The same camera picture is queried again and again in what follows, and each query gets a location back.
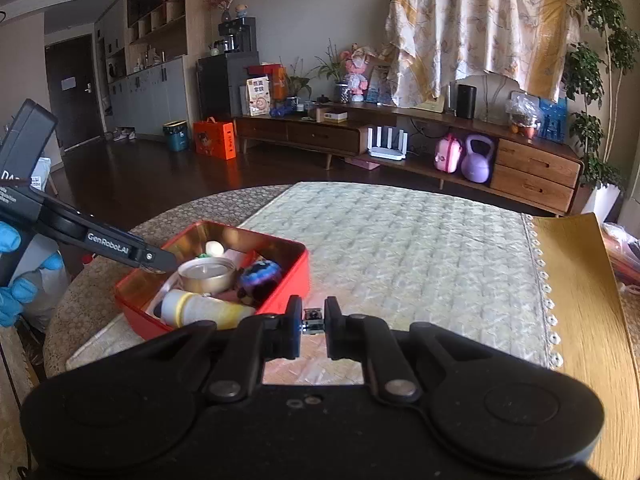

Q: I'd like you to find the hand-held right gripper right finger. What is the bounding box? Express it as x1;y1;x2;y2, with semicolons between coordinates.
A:
324;296;503;406

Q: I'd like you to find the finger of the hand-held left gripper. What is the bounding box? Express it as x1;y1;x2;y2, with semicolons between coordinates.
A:
60;215;179;275

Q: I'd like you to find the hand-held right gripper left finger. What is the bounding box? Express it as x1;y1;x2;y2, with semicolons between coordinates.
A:
145;295;304;404

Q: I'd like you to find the black nail clipper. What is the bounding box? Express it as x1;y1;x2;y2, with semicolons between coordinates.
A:
302;307;326;336

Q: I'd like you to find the red tin box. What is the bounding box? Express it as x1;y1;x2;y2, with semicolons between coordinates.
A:
114;220;311;343

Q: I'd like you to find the purple toy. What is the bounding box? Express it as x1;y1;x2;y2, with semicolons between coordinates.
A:
237;260;283;306

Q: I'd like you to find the gold round tin lid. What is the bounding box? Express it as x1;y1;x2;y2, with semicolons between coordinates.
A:
177;256;237;297

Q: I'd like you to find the white yellow bottle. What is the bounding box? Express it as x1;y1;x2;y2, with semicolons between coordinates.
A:
160;288;258;331

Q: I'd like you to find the person's left hand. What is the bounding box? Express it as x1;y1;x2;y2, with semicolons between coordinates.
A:
0;222;65;328

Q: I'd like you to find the dark door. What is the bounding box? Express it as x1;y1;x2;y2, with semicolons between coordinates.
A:
44;34;96;153

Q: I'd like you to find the white plastic bag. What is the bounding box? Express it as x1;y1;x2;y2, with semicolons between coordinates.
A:
17;235;68;333

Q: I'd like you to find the cream quilted table cloth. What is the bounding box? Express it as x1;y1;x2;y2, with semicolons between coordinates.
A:
65;181;561;386

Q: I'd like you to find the teal bin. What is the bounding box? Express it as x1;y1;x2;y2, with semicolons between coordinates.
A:
162;120;191;153

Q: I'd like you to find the orange gift box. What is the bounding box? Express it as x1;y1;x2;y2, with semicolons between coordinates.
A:
193;117;237;162

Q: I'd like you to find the white router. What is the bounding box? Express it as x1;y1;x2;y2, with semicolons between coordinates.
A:
367;126;408;162

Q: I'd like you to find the black fridge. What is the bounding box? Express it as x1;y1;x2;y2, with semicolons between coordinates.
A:
196;51;261;121

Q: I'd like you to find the cereal box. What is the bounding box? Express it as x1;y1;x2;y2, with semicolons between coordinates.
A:
245;77;273;117

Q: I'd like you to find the pink toy case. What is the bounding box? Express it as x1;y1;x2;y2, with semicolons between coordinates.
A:
434;132;467;177

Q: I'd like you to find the purple kettlebell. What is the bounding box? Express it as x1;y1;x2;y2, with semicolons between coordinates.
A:
460;134;497;183

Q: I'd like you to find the red gift bag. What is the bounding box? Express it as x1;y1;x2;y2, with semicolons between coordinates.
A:
244;62;288;101

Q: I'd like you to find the potted orchid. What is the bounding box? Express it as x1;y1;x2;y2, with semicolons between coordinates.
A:
315;37;351;104

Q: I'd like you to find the small potted plant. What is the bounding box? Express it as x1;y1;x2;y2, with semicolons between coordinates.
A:
285;57;316;106

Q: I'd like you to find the black coffee machine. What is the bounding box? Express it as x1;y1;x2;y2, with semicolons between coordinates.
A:
216;16;257;56

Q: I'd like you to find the blue picture box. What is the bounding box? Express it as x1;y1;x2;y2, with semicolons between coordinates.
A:
367;65;396;106

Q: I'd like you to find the wooden TV cabinet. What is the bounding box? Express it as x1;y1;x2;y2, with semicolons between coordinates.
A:
234;101;586;216

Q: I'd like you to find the yellow table mat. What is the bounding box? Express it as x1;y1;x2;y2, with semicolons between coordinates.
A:
530;212;640;480

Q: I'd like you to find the pink plush doll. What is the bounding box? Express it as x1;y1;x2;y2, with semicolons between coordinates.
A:
340;45;378;103

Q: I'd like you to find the black speaker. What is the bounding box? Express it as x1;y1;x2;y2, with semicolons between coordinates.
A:
456;84;478;120

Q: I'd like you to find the grey arched panel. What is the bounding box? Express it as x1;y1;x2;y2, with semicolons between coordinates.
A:
470;72;526;126

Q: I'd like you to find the plastic bag of fruit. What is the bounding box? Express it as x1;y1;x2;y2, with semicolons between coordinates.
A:
506;92;543;138

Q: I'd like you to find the floral sheet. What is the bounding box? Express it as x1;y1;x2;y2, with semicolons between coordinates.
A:
385;0;581;108

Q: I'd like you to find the tall potted plant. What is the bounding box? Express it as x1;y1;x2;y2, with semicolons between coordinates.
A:
565;0;640;223

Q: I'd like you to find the wall shelf unit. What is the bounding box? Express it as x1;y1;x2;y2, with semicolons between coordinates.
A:
95;0;188;138

